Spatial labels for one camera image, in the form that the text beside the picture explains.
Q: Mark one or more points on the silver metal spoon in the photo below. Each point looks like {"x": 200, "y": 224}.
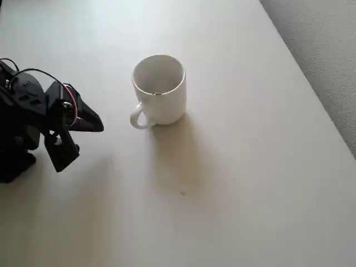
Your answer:
{"x": 157, "y": 94}

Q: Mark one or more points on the white ceramic mug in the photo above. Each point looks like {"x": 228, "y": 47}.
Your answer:
{"x": 167, "y": 105}

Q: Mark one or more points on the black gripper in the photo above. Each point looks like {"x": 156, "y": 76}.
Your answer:
{"x": 83, "y": 113}

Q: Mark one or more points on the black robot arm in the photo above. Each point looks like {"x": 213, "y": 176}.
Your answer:
{"x": 16, "y": 116}

